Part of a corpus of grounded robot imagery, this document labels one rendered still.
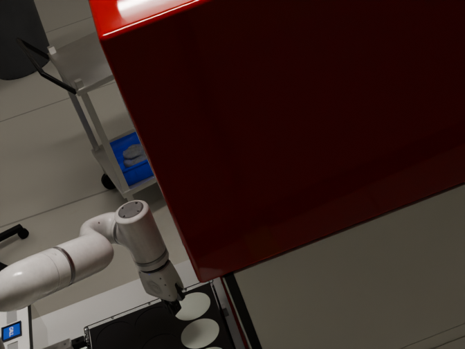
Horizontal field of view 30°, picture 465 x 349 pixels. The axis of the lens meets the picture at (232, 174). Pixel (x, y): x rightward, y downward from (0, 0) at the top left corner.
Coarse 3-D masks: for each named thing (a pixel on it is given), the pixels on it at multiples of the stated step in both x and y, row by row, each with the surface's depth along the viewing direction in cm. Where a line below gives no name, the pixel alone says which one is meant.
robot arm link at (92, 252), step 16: (96, 224) 202; (112, 224) 204; (80, 240) 186; (96, 240) 188; (112, 240) 205; (80, 256) 183; (96, 256) 186; (112, 256) 191; (80, 272) 183; (96, 272) 189
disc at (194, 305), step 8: (192, 296) 230; (200, 296) 229; (184, 304) 229; (192, 304) 228; (200, 304) 227; (208, 304) 226; (184, 312) 226; (192, 312) 225; (200, 312) 224; (184, 320) 224
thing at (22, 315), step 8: (0, 312) 238; (8, 312) 238; (16, 312) 237; (24, 312) 235; (0, 320) 235; (8, 320) 235; (16, 320) 234; (24, 320) 232; (0, 328) 232; (24, 328) 230; (0, 336) 230; (24, 336) 227; (8, 344) 226; (16, 344) 226; (24, 344) 224
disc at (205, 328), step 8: (200, 320) 222; (208, 320) 221; (192, 328) 220; (200, 328) 220; (208, 328) 219; (216, 328) 218; (184, 336) 219; (192, 336) 218; (200, 336) 217; (208, 336) 217; (216, 336) 216; (184, 344) 217; (192, 344) 216; (200, 344) 215; (208, 344) 214
